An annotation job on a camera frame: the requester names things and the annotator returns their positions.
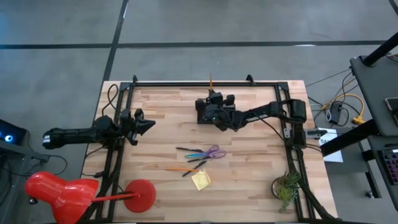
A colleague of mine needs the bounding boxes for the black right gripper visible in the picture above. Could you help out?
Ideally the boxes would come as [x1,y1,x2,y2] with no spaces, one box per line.
[204,91,239,132]

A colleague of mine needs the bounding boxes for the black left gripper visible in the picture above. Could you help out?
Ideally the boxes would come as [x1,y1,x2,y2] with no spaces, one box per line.
[119,108,157,146]

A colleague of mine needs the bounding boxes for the purple and teal scissors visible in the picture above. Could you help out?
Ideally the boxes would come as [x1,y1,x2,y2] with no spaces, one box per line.
[184,144,228,160]

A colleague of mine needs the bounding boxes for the black mesh desk organizer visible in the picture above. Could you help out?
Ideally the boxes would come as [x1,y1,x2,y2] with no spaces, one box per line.
[195,99,238,126]

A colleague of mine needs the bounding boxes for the yellow sticky note pad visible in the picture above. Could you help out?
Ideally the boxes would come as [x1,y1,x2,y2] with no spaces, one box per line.
[190,169,212,192]

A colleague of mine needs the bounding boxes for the red desk lamp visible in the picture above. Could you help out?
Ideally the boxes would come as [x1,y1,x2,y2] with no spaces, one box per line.
[24,171,157,224]

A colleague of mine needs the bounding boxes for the small potted green plant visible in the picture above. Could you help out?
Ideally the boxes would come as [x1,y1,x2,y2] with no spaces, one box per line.
[271,169,303,214]

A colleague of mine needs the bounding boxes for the black power adapter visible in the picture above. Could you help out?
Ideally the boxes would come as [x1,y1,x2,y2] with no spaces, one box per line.
[328,101,344,124]

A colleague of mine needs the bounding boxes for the white paper sheet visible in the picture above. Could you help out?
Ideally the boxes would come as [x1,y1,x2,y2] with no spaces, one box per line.
[318,129,345,164]

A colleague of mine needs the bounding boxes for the grey metal stand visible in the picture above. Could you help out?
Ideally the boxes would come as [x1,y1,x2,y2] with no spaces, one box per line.
[0,139,50,164]

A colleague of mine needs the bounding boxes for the black desk crossbar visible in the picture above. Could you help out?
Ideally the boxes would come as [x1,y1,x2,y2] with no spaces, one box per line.
[320,119,379,157]

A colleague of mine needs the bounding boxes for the black computer with blue light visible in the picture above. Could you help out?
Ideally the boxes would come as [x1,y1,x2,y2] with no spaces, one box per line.
[0,119,27,146]

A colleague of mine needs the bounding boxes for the grey side desk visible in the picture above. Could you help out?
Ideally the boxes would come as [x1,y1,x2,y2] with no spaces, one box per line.
[349,55,398,213]

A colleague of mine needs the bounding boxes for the black slanted pole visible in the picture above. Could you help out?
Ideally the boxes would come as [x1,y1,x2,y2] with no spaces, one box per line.
[362,30,398,68]

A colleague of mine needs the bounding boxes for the dark phone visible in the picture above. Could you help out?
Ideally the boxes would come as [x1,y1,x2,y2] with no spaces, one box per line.
[384,97,398,126]

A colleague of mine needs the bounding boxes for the keyboard with lit keys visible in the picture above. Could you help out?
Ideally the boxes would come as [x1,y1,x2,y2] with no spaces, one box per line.
[381,148,398,185]

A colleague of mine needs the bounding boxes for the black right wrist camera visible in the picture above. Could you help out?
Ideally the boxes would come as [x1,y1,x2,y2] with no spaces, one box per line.
[207,111,224,126]

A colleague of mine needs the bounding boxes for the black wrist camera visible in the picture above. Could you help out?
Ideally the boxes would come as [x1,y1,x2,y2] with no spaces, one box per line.
[120,108,132,124]
[207,111,224,126]

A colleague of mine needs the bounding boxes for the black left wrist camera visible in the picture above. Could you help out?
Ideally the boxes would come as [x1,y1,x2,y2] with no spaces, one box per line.
[120,108,132,124]

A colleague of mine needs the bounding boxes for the black aluminium table frame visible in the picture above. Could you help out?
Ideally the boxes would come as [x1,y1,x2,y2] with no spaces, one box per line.
[77,74,343,224]

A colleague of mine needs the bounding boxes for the yellow cable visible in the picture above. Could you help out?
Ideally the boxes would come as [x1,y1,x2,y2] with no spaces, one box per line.
[322,93,368,126]

